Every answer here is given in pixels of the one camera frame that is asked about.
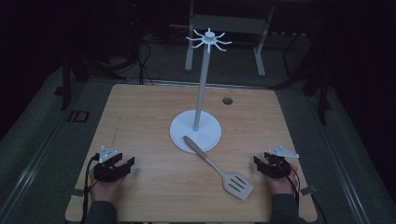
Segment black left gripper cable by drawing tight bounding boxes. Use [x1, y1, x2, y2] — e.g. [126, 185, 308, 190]
[79, 154, 101, 224]

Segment slotted spatula with wooden handle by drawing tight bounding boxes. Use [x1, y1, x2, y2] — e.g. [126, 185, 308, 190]
[182, 135, 255, 201]

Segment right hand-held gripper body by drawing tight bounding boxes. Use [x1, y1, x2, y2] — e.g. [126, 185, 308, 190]
[257, 146, 300, 179]

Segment black floor cables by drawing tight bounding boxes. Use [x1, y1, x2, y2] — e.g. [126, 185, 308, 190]
[125, 18, 163, 86]

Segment person's right hand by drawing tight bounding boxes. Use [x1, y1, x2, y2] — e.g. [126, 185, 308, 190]
[267, 163, 299, 197]

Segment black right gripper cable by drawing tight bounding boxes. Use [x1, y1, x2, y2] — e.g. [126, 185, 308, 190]
[279, 160, 302, 216]

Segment white hook rack stand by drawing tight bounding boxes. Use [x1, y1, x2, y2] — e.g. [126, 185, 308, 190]
[169, 27, 233, 154]

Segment black floor socket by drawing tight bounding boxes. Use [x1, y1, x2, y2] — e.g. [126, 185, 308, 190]
[67, 109, 91, 123]

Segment grey metal table frame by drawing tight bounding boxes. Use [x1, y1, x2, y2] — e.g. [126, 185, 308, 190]
[184, 0, 276, 78]

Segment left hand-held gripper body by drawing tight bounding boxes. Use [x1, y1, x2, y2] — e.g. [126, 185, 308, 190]
[92, 145, 129, 184]

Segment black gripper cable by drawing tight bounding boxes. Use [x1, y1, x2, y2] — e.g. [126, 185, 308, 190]
[279, 160, 302, 216]
[79, 154, 101, 224]

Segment black metal stand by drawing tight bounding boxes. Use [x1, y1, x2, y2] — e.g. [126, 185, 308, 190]
[274, 27, 332, 126]
[53, 43, 127, 112]

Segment person's left hand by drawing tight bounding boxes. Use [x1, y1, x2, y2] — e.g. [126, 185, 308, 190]
[89, 169, 126, 203]

